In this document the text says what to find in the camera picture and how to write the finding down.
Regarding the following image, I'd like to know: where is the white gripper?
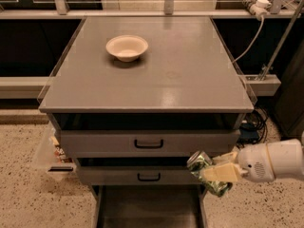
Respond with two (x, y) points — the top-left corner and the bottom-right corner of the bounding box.
(199, 143), (275, 182)

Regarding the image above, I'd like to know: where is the crushed green soda can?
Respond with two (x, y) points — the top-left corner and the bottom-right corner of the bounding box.
(187, 151), (233, 198)

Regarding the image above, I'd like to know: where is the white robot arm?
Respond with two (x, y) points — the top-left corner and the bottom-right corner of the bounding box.
(199, 139), (304, 182)

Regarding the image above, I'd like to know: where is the grey top drawer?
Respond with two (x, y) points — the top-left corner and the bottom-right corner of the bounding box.
(59, 130), (240, 158)

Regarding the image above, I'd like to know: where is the grey open bottom drawer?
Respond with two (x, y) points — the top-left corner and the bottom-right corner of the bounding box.
(93, 185), (209, 228)

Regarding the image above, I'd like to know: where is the grey drawer cabinet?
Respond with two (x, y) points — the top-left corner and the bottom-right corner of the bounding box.
(38, 15), (255, 228)

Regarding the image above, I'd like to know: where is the grey middle drawer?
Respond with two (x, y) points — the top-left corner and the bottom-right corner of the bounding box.
(77, 166), (200, 185)

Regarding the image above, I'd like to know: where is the blue box on floor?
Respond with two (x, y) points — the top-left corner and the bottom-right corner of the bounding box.
(238, 123), (259, 143)

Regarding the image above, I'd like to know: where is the white paper bowl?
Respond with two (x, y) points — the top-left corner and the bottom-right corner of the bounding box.
(105, 35), (148, 62)

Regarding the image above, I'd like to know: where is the white power strip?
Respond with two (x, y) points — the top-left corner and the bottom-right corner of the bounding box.
(239, 0), (271, 18)

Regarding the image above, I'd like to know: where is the clear plastic storage bin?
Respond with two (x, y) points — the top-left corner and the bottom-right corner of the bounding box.
(31, 123), (76, 181)

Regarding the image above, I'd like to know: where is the black cable bundle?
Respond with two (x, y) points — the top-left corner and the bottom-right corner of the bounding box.
(240, 107), (270, 144)

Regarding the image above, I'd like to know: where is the white power cable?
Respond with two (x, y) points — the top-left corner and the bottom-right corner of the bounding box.
(231, 13), (266, 65)

